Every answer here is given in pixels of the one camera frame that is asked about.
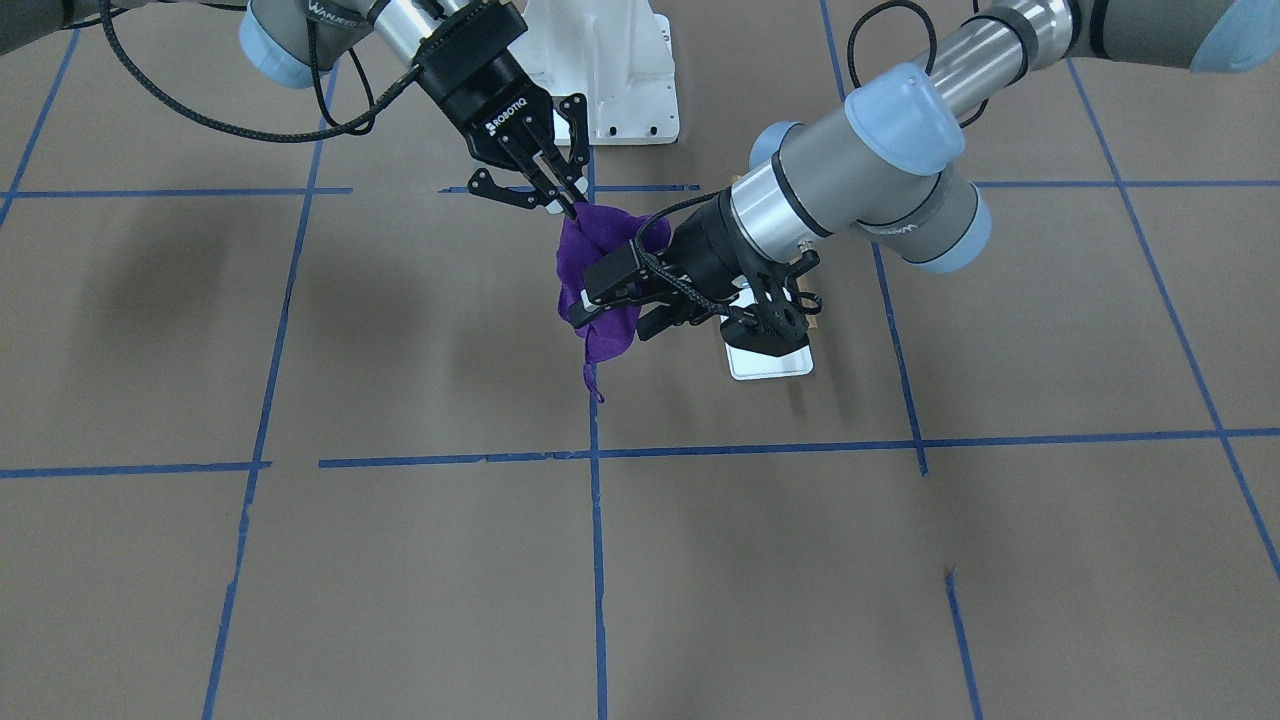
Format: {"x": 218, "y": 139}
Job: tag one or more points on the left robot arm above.
{"x": 883, "y": 163}

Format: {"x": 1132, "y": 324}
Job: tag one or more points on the white base wooden towel rack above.
{"x": 774, "y": 249}

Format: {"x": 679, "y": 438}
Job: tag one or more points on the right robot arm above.
{"x": 292, "y": 42}

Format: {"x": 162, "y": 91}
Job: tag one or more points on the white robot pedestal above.
{"x": 618, "y": 54}

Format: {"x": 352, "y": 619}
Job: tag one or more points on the purple towel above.
{"x": 590, "y": 244}

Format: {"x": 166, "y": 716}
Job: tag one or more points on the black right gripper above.
{"x": 487, "y": 100}

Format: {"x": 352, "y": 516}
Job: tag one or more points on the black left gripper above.
{"x": 703, "y": 243}

